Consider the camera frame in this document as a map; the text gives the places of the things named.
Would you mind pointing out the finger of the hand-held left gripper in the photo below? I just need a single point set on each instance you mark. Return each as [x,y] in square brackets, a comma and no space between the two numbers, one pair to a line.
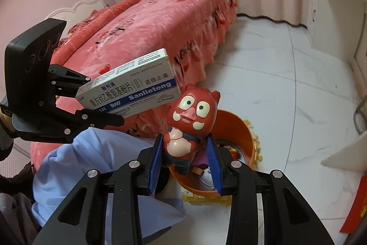
[68,78]
[94,117]

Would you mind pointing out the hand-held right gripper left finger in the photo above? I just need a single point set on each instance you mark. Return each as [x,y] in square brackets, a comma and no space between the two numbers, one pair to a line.
[154,164]

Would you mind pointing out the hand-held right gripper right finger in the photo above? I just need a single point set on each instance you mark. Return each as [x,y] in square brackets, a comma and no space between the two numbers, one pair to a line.
[213,164]

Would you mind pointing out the white blue medicine box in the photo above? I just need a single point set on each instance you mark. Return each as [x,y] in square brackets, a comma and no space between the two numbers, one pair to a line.
[129,90]

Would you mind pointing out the orange round bin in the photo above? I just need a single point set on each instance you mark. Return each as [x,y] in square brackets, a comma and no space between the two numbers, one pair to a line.
[232,124]

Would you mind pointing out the red pig toy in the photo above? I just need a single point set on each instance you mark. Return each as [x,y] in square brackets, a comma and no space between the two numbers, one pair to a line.
[189,115]

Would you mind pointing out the white crumpled sock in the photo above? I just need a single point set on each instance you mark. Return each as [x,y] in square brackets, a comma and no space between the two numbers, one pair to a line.
[206,177]

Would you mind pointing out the white headboard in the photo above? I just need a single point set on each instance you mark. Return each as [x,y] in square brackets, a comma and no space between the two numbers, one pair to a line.
[83,6]

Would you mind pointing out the pink folded quilt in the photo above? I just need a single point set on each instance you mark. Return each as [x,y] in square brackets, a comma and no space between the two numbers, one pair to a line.
[123,4]

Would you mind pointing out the pink printed blanket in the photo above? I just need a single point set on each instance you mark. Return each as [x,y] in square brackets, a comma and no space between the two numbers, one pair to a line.
[160,32]

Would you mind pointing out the dark jacket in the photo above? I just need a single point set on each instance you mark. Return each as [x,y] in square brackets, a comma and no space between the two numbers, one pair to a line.
[14,204]

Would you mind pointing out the red gift bag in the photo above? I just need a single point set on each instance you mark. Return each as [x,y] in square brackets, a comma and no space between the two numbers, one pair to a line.
[358,204]

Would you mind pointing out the white desk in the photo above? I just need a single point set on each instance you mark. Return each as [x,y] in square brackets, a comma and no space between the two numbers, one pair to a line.
[335,18]

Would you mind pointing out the white desk cabinet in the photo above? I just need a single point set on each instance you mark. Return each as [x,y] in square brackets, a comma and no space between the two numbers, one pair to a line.
[312,1]

